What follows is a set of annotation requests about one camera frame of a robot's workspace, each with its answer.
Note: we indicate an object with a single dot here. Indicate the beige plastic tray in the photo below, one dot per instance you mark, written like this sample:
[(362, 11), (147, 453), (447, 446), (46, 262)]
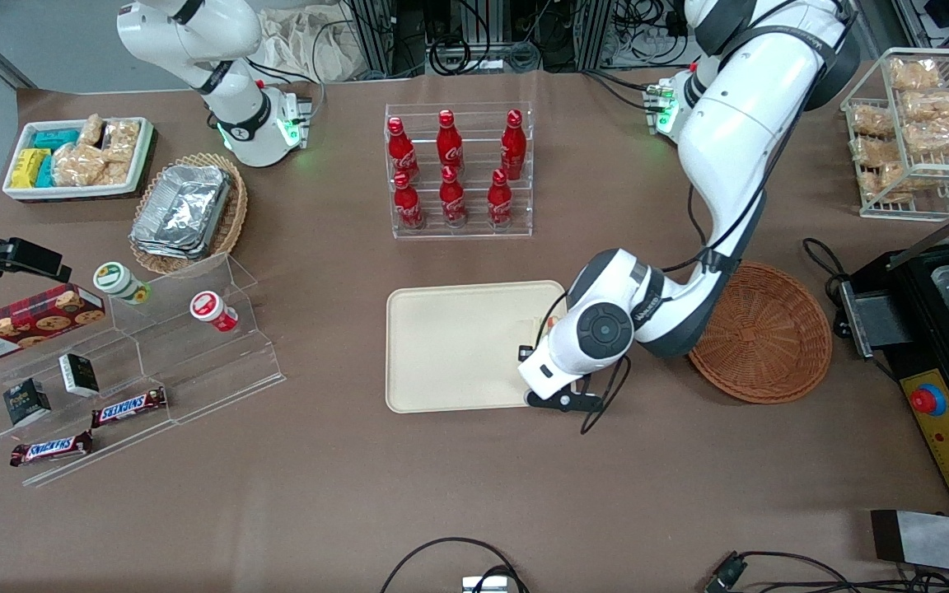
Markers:
[(458, 346)]

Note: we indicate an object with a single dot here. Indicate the red lid cup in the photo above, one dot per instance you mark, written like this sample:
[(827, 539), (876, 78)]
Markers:
[(212, 311)]

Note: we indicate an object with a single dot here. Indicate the beige crumpled cloth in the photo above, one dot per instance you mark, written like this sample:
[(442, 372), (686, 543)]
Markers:
[(301, 45)]

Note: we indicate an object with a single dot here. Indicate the grey sheet with black edge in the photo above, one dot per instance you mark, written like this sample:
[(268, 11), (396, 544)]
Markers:
[(944, 543)]

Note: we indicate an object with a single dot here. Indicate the clear acrylic stepped stand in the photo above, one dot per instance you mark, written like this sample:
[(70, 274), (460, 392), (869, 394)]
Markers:
[(211, 371)]

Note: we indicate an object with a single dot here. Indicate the green lid cup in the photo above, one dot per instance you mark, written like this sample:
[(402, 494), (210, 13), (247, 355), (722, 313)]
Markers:
[(119, 282)]

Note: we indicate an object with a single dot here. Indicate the clear bag of crackers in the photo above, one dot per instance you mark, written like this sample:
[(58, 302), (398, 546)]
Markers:
[(118, 171), (122, 138), (91, 130), (79, 165)]

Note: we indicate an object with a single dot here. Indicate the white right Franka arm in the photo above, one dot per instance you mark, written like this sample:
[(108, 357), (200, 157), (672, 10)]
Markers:
[(227, 49)]

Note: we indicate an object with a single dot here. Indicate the red tartan cookie box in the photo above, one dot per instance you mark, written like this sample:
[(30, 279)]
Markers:
[(25, 323)]

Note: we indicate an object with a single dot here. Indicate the Snickers bar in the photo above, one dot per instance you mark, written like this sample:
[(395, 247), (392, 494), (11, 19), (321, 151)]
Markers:
[(130, 406), (50, 449)]

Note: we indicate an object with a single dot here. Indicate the bagged pastry snack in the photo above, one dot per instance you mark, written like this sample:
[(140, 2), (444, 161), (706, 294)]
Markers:
[(915, 74), (936, 138), (932, 105), (872, 121), (871, 151), (882, 183)]

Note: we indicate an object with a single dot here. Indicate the small black box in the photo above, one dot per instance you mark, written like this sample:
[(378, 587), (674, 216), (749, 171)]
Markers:
[(79, 375), (26, 402)]

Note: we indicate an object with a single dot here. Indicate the clear acrylic bottle rack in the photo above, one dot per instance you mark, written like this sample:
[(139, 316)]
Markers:
[(474, 232)]

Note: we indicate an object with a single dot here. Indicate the yellow snack packet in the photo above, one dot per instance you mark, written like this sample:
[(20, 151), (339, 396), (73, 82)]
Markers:
[(28, 167)]

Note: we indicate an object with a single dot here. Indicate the stack of foil trays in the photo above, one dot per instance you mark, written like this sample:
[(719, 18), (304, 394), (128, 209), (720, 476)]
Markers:
[(182, 210)]

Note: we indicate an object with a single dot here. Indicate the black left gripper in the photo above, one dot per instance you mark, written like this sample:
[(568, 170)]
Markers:
[(521, 356)]

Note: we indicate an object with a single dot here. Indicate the aluminium frame post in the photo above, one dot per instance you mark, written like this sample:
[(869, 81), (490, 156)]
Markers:
[(594, 33), (371, 33)]

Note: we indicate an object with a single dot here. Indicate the round brown wicker basket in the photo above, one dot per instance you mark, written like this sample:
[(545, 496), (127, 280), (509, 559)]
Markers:
[(771, 329)]

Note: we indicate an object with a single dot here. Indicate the white rectangular snack bin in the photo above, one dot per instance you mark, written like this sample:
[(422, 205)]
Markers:
[(141, 161)]

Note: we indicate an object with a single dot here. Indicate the teal snack packet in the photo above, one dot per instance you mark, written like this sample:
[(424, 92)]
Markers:
[(45, 171), (54, 138)]

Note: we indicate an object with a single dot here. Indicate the silver connector block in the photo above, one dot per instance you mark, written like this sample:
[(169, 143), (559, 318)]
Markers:
[(484, 585)]

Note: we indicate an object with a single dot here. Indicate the red cola bottle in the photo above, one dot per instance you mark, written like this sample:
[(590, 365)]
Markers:
[(513, 148), (402, 152), (452, 202), (449, 144), (408, 206), (499, 204)]

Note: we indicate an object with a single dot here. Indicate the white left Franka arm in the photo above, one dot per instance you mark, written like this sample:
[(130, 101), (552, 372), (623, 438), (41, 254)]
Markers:
[(738, 123)]

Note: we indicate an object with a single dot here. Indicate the oval wicker basket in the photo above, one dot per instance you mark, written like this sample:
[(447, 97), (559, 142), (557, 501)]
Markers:
[(236, 214)]

